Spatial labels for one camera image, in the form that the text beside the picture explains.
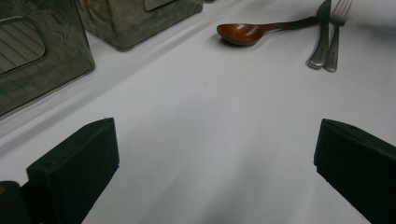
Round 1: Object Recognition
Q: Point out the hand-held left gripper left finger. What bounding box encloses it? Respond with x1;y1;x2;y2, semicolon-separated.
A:
20;117;120;224

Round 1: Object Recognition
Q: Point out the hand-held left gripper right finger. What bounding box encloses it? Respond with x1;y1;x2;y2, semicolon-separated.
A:
313;118;396;224

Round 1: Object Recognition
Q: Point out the large smoky clear plastic container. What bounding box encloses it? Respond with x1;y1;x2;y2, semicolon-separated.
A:
0;0;96;118

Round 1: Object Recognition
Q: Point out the silver metal fork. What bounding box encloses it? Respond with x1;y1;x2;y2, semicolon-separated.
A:
324;0;354;74

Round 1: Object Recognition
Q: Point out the silver metal knife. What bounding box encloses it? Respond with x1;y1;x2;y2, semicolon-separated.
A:
306;0;332;71

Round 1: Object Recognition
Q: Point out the brown wooden spoon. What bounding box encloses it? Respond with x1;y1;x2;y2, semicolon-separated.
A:
216;16;321;47

